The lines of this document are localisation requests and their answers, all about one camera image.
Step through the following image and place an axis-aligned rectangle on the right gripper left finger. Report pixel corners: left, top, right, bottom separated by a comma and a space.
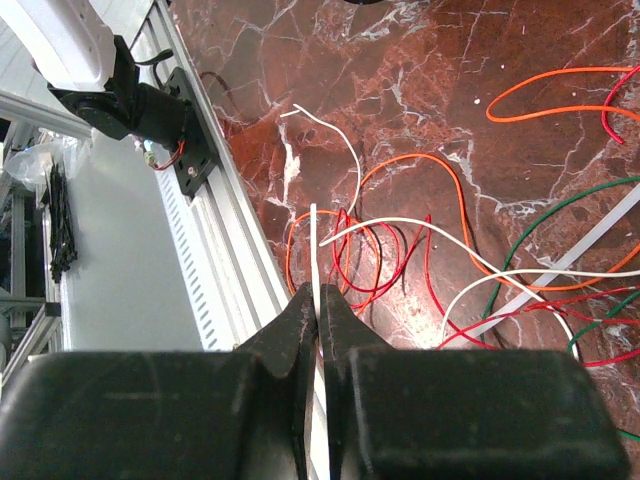
1, 285, 317, 479

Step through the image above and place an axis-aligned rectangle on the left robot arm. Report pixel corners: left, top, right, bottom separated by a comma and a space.
1, 1, 192, 151

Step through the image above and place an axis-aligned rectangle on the long white zip tie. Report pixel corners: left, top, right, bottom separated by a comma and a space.
305, 187, 640, 480

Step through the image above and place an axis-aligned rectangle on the clear plastic bag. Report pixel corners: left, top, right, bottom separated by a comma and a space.
2, 131, 94, 192

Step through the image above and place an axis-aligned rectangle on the thin red wire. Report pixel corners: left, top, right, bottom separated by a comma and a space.
327, 64, 640, 369

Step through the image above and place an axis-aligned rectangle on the aluminium front rail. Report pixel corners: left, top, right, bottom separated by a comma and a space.
132, 1, 289, 351

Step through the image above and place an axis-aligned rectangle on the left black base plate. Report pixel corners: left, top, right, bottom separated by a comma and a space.
167, 67, 220, 199

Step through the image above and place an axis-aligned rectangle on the orange wire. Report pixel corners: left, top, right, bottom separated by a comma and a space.
285, 65, 640, 316

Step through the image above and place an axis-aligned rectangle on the green wire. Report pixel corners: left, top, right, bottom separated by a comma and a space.
482, 178, 640, 444

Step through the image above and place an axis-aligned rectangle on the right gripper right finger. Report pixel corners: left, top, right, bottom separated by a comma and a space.
318, 285, 631, 479

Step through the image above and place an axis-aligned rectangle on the small circuit board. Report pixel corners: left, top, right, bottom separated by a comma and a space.
134, 137, 185, 172

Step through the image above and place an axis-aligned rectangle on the white wire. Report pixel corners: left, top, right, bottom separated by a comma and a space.
279, 103, 640, 361

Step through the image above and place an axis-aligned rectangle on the slotted grey cable duct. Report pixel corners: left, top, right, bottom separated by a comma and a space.
153, 170, 227, 351

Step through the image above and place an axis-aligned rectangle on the black zip tie bundle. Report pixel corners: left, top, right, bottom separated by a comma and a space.
46, 163, 78, 284

